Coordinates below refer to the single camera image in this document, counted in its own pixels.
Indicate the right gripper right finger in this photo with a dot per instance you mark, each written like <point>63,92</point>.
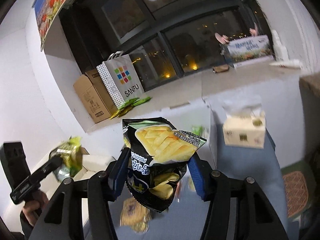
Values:
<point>255,215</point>

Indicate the white Sanfu shopping bag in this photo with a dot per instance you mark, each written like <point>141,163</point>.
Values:
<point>120,78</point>

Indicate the cream tissue pack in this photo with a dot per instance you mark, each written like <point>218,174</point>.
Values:
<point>245,124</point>

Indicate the rolled white paper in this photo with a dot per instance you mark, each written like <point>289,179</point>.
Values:
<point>292,64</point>

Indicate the person's left hand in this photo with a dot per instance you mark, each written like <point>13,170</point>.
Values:
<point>40,200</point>

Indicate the white leather sofa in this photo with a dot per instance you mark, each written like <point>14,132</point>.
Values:
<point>91,164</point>

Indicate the pink flamingo figure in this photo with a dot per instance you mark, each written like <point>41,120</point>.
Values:
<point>223,39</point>

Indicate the brown wooden side table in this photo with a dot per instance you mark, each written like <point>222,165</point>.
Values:
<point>311,83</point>

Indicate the kuromi cracker packet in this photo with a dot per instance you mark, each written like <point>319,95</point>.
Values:
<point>135,215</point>

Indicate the landscape printed gift box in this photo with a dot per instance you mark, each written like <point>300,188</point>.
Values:
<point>248,50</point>

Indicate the green packets on sill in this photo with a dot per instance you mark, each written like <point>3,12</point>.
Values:
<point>129,105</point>

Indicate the black potato chips bag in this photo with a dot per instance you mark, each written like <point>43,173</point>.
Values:
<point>158,159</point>

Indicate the white grey snack bag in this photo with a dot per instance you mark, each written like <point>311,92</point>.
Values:
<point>200,131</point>

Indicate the white storage box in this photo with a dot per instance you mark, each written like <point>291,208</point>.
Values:
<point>198,113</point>

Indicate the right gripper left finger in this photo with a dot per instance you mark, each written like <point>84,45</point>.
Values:
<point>62,217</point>

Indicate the black sleeved left forearm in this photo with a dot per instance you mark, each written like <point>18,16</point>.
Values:
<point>26,226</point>

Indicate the small brown sill item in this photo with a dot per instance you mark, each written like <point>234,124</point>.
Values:
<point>220,69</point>

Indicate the brown cardboard box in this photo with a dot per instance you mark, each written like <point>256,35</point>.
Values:
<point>94,96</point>

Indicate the yellow green small packet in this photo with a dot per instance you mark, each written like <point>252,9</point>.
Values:
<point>70,152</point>

